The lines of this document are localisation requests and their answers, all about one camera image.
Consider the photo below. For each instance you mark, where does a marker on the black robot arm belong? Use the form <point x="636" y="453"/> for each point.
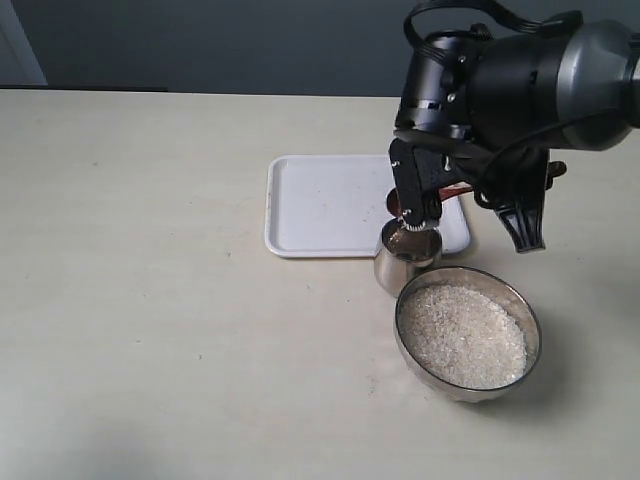
<point x="493" y="112"/>

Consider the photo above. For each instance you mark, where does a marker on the steel bowl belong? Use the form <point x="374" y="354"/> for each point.
<point x="495" y="289"/>

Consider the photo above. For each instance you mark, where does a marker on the white rectangular plastic tray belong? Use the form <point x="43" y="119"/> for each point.
<point x="326" y="206"/>

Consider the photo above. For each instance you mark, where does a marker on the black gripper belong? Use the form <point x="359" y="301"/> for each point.
<point x="510" y="181"/>

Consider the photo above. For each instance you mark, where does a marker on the small steel cup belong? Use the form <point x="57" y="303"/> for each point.
<point x="403" y="254"/>

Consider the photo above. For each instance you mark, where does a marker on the brown wooden spoon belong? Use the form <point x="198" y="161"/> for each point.
<point x="395" y="202"/>

